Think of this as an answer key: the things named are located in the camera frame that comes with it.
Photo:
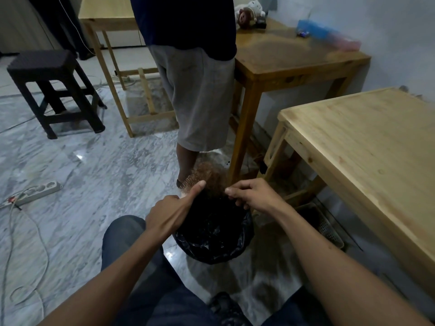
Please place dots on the person's left hand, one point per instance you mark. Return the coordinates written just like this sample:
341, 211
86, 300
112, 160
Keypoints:
170, 213

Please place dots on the person's right hand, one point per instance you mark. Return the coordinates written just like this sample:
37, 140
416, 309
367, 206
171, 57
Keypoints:
258, 196

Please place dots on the trash bin with black bag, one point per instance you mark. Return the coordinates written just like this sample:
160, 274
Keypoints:
214, 234

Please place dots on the brown hair clump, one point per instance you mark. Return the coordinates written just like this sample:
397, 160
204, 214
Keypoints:
210, 176

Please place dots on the person's left forearm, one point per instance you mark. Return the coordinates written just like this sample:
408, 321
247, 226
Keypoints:
112, 285

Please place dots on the person's right forearm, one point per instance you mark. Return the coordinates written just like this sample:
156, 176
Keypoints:
333, 275

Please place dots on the person's left leg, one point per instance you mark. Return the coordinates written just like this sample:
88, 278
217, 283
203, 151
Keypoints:
122, 234

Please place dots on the person's leg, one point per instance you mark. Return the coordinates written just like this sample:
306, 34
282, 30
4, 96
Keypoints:
122, 234
292, 312

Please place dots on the person's dark shoe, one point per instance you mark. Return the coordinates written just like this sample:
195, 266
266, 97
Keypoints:
224, 305

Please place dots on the person's right leg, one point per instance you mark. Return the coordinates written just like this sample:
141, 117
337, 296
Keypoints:
292, 312

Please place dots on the white perforated plastic basket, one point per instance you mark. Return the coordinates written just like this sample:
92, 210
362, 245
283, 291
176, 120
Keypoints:
326, 227

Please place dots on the white power strip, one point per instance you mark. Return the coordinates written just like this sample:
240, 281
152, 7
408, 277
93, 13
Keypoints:
37, 191

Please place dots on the dark brown wooden table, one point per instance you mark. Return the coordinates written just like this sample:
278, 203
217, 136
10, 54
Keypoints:
289, 54

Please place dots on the small blue batteries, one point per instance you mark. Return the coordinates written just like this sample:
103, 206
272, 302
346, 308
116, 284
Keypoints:
302, 34

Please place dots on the small black device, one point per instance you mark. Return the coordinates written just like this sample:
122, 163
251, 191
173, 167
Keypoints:
261, 23

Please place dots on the pink plastic box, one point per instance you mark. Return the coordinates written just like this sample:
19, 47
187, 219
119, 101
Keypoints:
345, 42

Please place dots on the brown plush bear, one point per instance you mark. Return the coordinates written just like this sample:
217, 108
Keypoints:
245, 18

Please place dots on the black plastic stool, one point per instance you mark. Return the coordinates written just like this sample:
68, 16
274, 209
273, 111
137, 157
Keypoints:
40, 62

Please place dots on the tall light wooden table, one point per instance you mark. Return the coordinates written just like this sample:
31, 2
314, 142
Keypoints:
105, 10

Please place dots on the grey wooden cabinet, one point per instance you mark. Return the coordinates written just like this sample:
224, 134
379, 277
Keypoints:
20, 23

